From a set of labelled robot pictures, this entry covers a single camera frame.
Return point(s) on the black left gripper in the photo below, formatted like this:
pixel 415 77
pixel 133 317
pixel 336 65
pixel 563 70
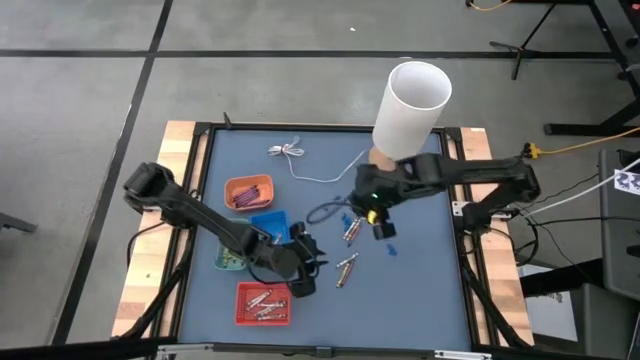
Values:
pixel 306 260

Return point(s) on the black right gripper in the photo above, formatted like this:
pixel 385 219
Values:
pixel 380 185

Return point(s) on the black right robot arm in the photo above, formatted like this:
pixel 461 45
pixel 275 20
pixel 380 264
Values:
pixel 475 172

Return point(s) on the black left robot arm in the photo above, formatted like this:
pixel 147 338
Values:
pixel 200 220

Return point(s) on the red plastic basket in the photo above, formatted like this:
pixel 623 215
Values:
pixel 282 292

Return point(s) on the blue plastic basket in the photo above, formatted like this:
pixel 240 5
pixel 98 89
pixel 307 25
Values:
pixel 270 222

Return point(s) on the white-shade wooden-base table lamp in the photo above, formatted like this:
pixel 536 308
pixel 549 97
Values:
pixel 412 107

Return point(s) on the orange plastic bin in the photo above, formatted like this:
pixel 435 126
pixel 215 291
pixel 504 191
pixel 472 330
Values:
pixel 262 182

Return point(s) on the green plastic bin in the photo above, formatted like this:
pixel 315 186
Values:
pixel 220 262

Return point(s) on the black tripod stand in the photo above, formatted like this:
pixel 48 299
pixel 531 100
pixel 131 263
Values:
pixel 517 60

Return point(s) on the black T-shaped stand base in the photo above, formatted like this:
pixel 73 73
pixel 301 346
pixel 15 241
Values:
pixel 575 129

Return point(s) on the white sheet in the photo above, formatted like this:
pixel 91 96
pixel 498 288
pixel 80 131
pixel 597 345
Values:
pixel 550 315

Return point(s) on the grey cabinet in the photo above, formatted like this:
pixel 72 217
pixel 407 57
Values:
pixel 620 240

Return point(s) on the white marker tag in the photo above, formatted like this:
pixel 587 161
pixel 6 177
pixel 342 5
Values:
pixel 627 182

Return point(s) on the grey storage box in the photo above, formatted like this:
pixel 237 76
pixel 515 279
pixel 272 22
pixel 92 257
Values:
pixel 605 325

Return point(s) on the dark grey furniture foot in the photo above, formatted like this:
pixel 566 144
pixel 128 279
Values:
pixel 15 223

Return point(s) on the small black post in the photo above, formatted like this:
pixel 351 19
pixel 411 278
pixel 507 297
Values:
pixel 228 121

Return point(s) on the silver aluminium bracket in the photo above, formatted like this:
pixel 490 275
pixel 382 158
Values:
pixel 462 355
pixel 185 349

